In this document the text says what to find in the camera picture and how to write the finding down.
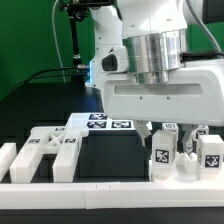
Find black camera stand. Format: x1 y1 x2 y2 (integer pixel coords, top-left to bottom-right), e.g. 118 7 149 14
58 0 115 69

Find white fence wall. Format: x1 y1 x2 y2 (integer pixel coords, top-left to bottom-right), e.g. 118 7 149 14
0 182 224 210
0 143 17 182

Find black cables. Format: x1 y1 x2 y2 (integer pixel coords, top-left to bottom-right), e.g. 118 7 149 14
8 63 91 96

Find white chair seat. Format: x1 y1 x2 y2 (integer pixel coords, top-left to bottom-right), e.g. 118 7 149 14
149 151 224 183

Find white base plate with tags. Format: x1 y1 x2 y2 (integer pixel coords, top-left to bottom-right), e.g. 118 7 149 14
65 112 153 132

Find white thin cable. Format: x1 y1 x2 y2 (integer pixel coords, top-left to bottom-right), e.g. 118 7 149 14
51 0 67 84

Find white chair back frame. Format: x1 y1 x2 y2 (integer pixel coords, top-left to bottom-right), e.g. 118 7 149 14
10 126 89 184

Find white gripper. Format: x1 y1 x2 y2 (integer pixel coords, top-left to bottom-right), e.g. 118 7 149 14
102 64 224 154

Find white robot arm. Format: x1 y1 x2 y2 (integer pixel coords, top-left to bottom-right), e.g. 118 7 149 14
90 0 224 141

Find white tagged cube nut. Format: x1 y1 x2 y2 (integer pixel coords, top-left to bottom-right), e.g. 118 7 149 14
162 123 179 132
193 125 209 140

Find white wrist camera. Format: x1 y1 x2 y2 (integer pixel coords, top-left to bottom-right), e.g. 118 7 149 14
98 46 129 73

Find white left fence wall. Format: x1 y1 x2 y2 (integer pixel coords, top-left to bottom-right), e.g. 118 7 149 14
0 143 17 182

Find white front fence wall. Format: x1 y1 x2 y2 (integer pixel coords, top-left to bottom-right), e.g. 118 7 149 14
0 182 224 210

